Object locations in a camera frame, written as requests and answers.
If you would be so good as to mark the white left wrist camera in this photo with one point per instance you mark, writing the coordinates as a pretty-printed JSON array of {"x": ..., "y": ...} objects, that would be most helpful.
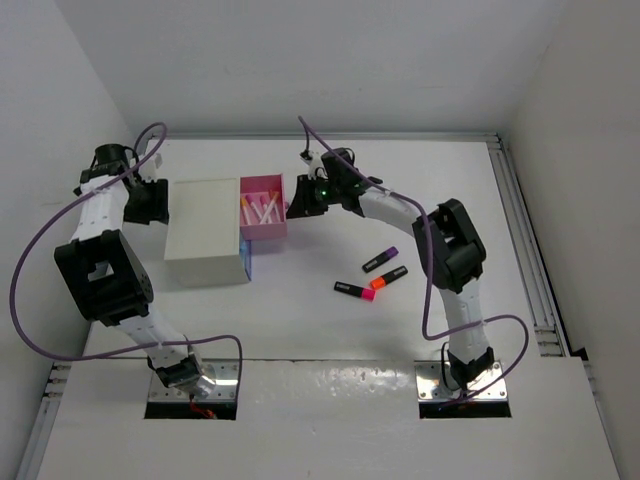
[{"x": 149, "y": 170}]

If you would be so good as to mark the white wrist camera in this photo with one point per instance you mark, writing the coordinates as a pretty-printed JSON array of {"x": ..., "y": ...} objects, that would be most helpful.
[
  {"x": 315, "y": 166},
  {"x": 149, "y": 170}
]

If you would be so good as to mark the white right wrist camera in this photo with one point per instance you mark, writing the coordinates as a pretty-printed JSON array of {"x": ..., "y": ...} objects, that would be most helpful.
[{"x": 315, "y": 166}]

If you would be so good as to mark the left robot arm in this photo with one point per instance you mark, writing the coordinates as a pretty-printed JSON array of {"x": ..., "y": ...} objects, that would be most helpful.
[{"x": 108, "y": 281}]

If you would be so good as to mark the pink capped white pen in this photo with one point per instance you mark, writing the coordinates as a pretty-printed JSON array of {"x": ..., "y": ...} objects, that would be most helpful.
[{"x": 259, "y": 207}]

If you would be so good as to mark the pink drawer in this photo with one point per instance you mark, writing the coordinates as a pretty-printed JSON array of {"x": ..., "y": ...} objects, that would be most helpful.
[{"x": 263, "y": 186}]

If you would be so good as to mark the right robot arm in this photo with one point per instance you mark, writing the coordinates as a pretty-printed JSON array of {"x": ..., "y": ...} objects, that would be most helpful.
[{"x": 450, "y": 250}]

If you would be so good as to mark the purple black highlighter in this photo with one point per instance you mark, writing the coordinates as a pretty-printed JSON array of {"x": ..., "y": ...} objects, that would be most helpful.
[{"x": 380, "y": 259}]

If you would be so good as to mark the pink black highlighter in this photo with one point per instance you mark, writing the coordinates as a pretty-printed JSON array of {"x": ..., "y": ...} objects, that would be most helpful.
[{"x": 355, "y": 291}]

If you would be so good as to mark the aluminium frame rail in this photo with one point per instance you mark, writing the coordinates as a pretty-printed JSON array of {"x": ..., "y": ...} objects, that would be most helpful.
[{"x": 547, "y": 323}]

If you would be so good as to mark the white drawer cabinet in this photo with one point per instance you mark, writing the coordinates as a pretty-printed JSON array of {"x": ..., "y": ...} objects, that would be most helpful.
[{"x": 203, "y": 237}]

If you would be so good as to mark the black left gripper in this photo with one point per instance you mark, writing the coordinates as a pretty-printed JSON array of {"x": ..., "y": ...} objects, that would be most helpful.
[{"x": 157, "y": 208}]

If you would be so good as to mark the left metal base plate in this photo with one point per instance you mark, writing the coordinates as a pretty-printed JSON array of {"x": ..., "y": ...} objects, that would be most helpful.
[{"x": 219, "y": 386}]

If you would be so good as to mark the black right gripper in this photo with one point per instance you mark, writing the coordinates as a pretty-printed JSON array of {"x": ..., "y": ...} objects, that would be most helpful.
[{"x": 304, "y": 204}]

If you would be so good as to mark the orange capped white pen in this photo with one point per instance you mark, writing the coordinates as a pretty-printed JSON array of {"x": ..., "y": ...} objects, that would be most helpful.
[{"x": 246, "y": 211}]

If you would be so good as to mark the orange black highlighter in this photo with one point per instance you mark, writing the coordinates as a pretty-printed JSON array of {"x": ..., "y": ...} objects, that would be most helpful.
[{"x": 388, "y": 278}]

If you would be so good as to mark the blue drawer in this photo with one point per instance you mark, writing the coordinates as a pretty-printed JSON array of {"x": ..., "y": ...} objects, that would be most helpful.
[{"x": 245, "y": 251}]

